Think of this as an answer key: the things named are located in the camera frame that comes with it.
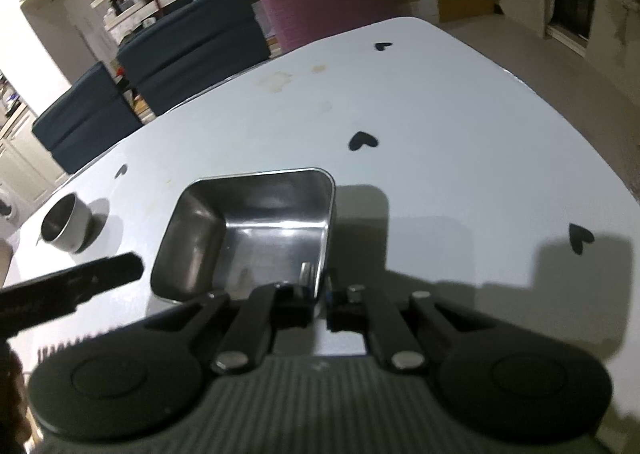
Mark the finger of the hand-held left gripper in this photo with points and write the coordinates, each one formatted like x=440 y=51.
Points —
x=110 y=274

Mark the beige box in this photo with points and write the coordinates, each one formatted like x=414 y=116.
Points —
x=5 y=259

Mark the round stainless steel cup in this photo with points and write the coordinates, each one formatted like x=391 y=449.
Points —
x=70 y=229

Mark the square stainless steel container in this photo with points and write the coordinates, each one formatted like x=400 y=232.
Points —
x=250 y=229

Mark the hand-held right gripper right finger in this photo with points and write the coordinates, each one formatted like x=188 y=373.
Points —
x=336 y=309

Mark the dark blue upholstered chair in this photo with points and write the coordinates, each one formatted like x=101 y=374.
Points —
x=85 y=119
x=195 y=49

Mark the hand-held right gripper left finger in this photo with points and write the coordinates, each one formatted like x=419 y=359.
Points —
x=296 y=296

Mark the white kitchen cabinets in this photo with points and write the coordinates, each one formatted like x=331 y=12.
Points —
x=25 y=159

